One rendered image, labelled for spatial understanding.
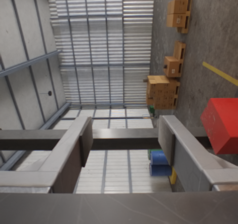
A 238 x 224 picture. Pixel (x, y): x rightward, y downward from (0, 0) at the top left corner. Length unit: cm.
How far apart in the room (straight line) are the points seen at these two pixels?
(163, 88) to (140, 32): 699
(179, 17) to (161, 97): 288
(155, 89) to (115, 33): 713
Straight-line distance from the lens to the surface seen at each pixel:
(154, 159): 735
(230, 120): 264
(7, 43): 1028
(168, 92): 690
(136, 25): 1295
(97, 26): 1293
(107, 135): 328
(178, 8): 635
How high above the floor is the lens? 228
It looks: 1 degrees up
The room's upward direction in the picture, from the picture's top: 91 degrees counter-clockwise
